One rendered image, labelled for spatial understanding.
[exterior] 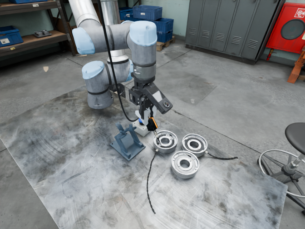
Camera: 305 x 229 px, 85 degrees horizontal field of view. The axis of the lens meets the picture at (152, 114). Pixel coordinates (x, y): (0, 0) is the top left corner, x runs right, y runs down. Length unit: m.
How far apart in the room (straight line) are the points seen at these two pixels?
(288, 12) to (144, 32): 3.59
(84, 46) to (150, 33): 0.20
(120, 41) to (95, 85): 0.40
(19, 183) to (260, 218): 1.77
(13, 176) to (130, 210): 1.53
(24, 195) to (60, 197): 1.14
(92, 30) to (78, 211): 0.57
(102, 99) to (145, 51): 0.53
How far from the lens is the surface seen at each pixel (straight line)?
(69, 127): 0.93
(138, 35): 0.49
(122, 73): 0.93
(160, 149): 0.71
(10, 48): 3.78
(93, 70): 0.90
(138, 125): 0.79
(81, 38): 0.56
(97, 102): 0.99
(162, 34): 4.20
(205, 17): 4.05
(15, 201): 1.86
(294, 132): 1.39
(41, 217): 1.68
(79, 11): 0.66
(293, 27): 3.99
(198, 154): 0.72
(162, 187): 0.66
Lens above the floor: 1.39
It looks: 40 degrees down
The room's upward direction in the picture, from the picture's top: straight up
